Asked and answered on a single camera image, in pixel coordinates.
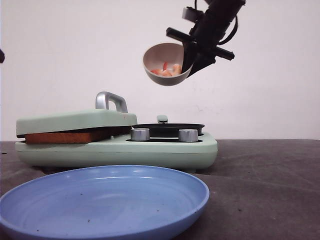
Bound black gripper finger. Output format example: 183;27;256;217
0;49;5;63

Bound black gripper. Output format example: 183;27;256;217
166;9;235;77

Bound beige ribbed bowl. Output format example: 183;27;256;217
142;43;191;86

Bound breakfast maker hinged lid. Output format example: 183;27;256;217
16;91;137;138

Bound toast slice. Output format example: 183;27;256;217
24;131;110;145
70;125;132;136

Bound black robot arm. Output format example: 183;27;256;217
166;0;246;76

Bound pink shrimp pieces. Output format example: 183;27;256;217
151;62;182;77

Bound mint green breakfast maker base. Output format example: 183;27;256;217
15;132;218;172

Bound right silver control knob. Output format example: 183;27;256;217
178;129;198;143

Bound silver control knob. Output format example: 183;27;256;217
178;129;198;143
130;128;150;142

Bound black frying pan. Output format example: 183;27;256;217
132;115;205;138

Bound left silver control knob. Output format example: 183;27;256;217
130;128;150;142

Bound blue round plate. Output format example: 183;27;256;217
0;165;210;240

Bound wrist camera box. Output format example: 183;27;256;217
182;6;204;23

